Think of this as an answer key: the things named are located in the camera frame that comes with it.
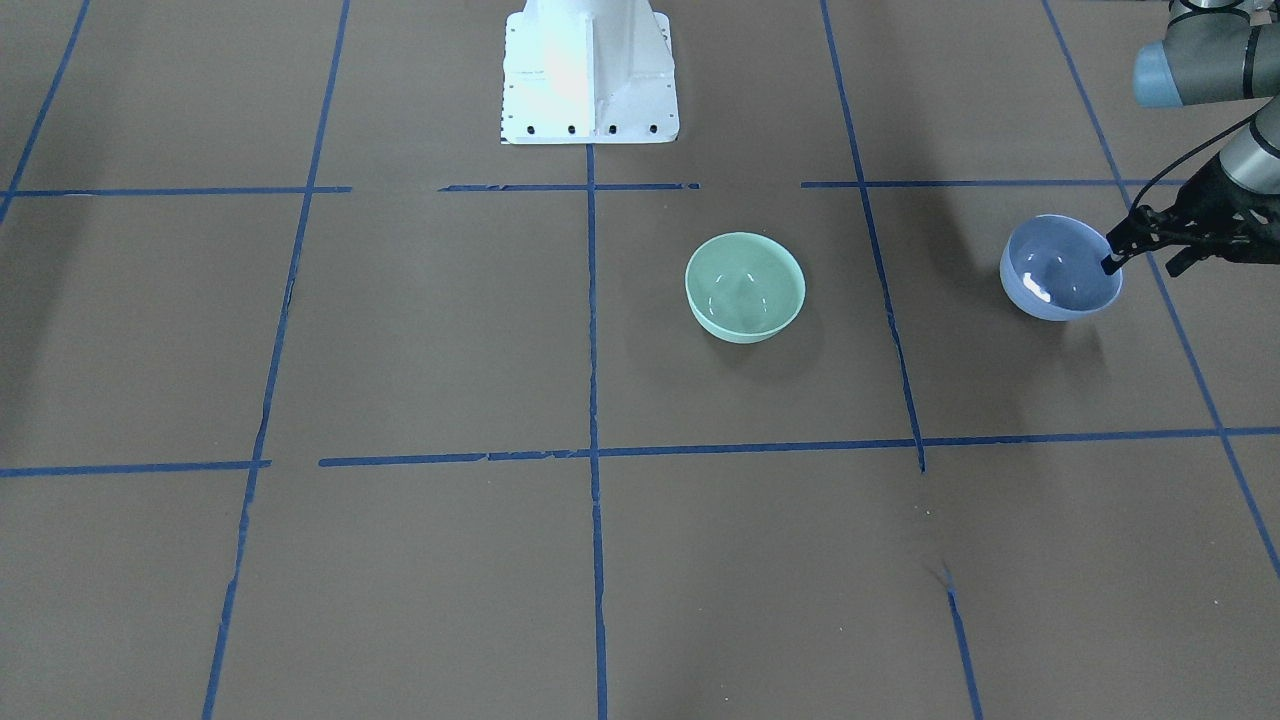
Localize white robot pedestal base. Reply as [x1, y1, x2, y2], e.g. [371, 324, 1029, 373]
[499, 1, 681, 145]

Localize blue bowl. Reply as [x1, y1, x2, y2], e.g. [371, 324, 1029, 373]
[998, 214, 1124, 322]

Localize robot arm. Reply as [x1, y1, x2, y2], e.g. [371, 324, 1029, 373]
[1101, 1, 1279, 277]

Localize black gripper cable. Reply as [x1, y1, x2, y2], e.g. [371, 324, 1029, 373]
[1128, 111, 1263, 213]

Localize green bowl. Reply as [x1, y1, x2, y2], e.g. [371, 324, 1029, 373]
[684, 231, 806, 345]

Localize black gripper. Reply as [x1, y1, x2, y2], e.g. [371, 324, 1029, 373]
[1101, 158, 1279, 278]

